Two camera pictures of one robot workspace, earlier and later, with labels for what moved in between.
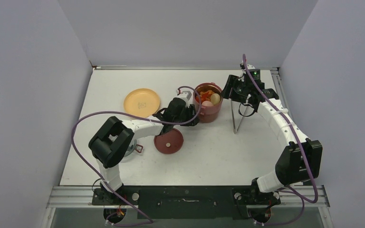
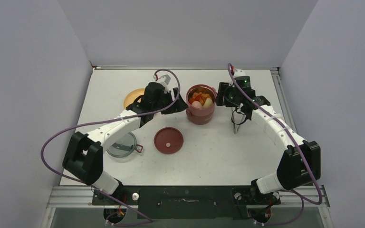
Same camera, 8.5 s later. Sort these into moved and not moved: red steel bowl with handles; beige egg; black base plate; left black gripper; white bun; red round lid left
Moved: left black gripper; white bun; beige egg; red steel bowl with handles
Not moved: black base plate; red round lid left
